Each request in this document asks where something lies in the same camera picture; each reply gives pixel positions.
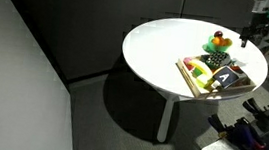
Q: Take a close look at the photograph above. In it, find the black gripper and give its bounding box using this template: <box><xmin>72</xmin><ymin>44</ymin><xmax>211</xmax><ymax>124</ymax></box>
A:
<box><xmin>239</xmin><ymin>13</ymin><xmax>269</xmax><ymax>47</ymax></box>

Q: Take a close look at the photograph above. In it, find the dark red apple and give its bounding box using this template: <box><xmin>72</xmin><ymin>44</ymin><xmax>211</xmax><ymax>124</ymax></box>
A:
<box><xmin>214</xmin><ymin>31</ymin><xmax>223</xmax><ymax>38</ymax></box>

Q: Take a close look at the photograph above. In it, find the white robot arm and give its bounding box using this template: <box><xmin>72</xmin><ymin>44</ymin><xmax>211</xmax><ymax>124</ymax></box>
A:
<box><xmin>239</xmin><ymin>0</ymin><xmax>269</xmax><ymax>47</ymax></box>

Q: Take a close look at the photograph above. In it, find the yellow toy fruit in bowl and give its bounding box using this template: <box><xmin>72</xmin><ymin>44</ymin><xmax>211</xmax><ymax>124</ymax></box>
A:
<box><xmin>223</xmin><ymin>38</ymin><xmax>232</xmax><ymax>47</ymax></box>

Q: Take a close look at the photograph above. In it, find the green bowl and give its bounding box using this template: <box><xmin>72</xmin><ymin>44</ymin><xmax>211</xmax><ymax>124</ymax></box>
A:
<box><xmin>203</xmin><ymin>36</ymin><xmax>232</xmax><ymax>53</ymax></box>

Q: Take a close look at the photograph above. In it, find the orange toy fruit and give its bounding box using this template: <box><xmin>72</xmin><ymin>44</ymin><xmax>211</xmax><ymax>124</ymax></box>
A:
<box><xmin>212</xmin><ymin>37</ymin><xmax>221</xmax><ymax>46</ymax></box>

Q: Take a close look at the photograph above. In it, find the black white patterned cube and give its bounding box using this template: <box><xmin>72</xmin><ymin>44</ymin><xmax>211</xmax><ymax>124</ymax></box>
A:
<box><xmin>205</xmin><ymin>51</ymin><xmax>232</xmax><ymax>69</ymax></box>

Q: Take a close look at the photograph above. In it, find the wooden toy tray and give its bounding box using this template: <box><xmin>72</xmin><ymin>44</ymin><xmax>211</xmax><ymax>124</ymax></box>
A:
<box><xmin>176</xmin><ymin>59</ymin><xmax>256</xmax><ymax>99</ymax></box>

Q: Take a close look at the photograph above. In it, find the yellow toy banana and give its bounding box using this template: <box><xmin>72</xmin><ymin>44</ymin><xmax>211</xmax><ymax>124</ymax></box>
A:
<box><xmin>188</xmin><ymin>59</ymin><xmax>213</xmax><ymax>77</ymax></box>

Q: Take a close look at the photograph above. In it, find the pink toy block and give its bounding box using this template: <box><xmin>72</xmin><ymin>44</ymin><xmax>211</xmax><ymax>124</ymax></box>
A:
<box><xmin>183</xmin><ymin>57</ymin><xmax>195</xmax><ymax>71</ymax></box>

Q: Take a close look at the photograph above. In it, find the white round table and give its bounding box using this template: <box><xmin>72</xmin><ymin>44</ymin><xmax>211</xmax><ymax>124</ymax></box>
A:
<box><xmin>122</xmin><ymin>18</ymin><xmax>268</xmax><ymax>142</ymax></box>

